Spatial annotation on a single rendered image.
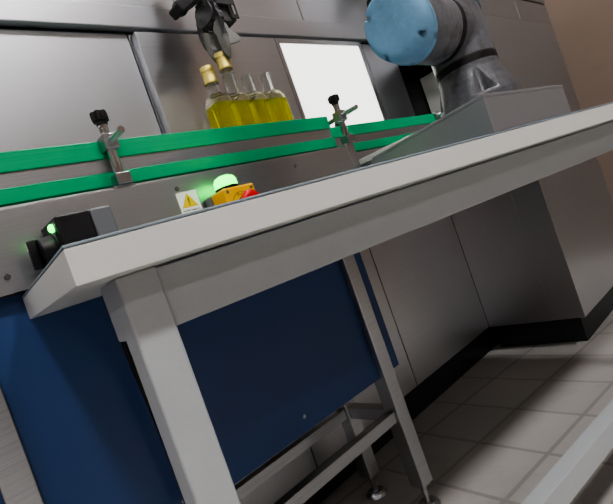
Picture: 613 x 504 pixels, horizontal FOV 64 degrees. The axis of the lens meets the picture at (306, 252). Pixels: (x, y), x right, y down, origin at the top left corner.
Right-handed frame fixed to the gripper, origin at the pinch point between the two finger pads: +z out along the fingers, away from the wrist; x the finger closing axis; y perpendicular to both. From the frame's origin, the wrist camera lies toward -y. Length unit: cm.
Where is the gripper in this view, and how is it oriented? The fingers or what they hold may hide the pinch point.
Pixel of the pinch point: (221, 57)
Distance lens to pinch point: 132.5
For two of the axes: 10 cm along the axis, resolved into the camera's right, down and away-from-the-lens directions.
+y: 6.9, -2.6, 6.8
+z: 3.4, 9.4, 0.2
